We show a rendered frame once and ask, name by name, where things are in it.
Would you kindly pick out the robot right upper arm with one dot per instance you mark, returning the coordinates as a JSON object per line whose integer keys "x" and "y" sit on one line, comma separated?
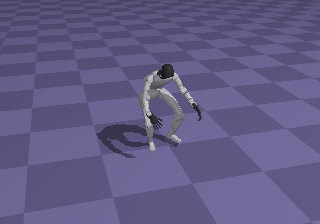
{"x": 147, "y": 85}

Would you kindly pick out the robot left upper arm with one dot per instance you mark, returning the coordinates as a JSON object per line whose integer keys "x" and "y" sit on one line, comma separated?
{"x": 179, "y": 84}

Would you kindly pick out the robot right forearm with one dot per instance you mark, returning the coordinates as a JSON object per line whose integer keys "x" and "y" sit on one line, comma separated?
{"x": 145, "y": 104}

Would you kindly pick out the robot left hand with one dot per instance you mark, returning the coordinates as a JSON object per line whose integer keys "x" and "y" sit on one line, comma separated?
{"x": 199, "y": 112}

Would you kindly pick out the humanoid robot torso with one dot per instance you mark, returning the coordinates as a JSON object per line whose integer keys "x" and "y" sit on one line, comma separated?
{"x": 158, "y": 83}

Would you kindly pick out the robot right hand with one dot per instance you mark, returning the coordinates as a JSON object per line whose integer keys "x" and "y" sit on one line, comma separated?
{"x": 155, "y": 120}

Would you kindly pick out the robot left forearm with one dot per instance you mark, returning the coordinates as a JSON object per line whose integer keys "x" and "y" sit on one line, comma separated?
{"x": 189, "y": 98}

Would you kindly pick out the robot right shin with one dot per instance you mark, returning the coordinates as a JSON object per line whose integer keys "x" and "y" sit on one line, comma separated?
{"x": 149, "y": 131}

